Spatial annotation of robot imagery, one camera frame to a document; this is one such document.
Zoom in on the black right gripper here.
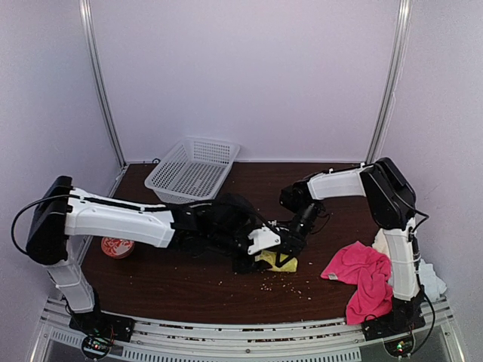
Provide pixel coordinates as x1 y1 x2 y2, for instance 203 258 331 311
277 202 321 268

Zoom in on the green and white patterned towel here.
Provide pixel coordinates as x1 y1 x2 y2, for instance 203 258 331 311
254 250 298 273

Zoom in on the pink towel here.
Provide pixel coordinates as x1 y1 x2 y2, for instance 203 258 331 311
321 241 393 325

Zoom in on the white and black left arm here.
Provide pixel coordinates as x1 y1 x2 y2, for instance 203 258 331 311
10 176 281 335

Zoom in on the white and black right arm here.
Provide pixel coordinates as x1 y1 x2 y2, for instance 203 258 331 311
279 158 425 333

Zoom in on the white perforated plastic basket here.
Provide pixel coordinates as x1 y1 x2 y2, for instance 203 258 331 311
144 137 240 204

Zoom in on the cream towel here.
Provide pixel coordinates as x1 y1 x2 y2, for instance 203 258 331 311
372 229 389 256

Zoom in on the red patterned bowl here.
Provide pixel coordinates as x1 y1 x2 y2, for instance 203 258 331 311
100 237 135 259

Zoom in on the light blue towel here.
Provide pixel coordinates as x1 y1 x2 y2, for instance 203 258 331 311
419 259 447 302

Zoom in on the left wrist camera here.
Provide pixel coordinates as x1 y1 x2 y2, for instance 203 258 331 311
248 226 281 255

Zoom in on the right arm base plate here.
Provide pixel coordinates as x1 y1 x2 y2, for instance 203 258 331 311
361 312 426 341

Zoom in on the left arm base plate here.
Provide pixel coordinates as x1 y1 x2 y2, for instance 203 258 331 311
69 312 135 342

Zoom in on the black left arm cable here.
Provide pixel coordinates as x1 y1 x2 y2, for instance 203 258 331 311
10 194 272 257

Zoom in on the right aluminium corner post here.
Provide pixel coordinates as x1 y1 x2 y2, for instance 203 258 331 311
365 0 412 164

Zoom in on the aluminium corner post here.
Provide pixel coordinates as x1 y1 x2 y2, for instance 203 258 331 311
78 0 127 168
365 0 412 164

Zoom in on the left aluminium corner post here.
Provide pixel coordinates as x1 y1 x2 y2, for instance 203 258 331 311
78 0 127 168

